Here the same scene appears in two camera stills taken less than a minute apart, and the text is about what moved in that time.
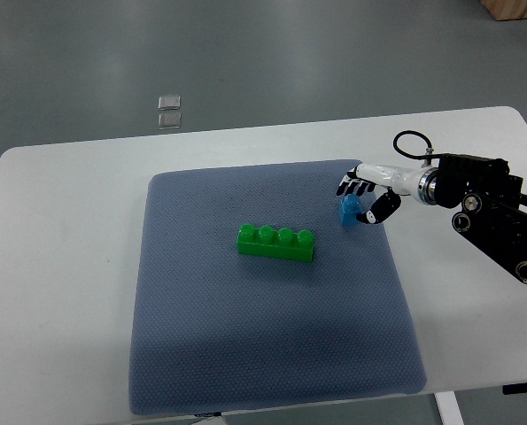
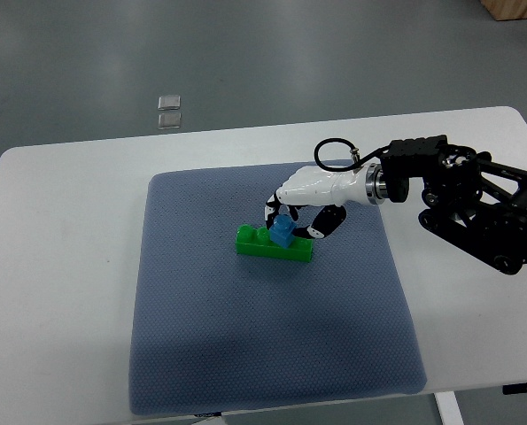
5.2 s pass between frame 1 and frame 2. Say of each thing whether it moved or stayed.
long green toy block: stayed
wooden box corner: stayed
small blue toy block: moved
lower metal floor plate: stayed
